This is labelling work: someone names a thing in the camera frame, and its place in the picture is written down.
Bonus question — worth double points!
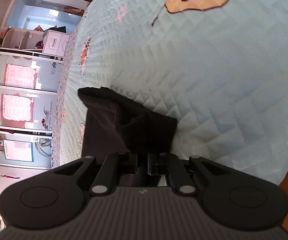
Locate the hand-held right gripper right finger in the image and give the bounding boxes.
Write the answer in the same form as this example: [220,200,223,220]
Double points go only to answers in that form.
[147,152,234,196]

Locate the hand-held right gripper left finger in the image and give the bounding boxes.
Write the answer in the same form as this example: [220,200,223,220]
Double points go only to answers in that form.
[54,152,138,196]

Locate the black pants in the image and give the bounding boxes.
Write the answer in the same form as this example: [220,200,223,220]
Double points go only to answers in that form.
[78,87,178,188]

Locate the electric fan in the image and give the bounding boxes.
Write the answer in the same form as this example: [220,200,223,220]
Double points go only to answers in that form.
[34,137,53,155]

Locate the bee print quilted blanket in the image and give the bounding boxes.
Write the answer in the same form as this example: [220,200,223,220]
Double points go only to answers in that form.
[51,0,288,188]

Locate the red hanging ornament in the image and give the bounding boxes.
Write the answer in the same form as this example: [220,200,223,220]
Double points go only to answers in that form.
[0,170,22,180]

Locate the pink bordered paper poster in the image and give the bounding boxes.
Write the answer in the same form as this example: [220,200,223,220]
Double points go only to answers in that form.
[0,94,34,123]
[3,64,39,89]

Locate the white drawer cabinet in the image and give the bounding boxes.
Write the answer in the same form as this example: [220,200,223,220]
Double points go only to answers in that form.
[43,30,71,57]

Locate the white open shelf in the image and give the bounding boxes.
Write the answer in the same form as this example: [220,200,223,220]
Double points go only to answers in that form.
[0,27,47,50]

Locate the blue framed wall chart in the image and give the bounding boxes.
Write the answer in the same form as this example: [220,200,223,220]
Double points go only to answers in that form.
[3,139,34,163]

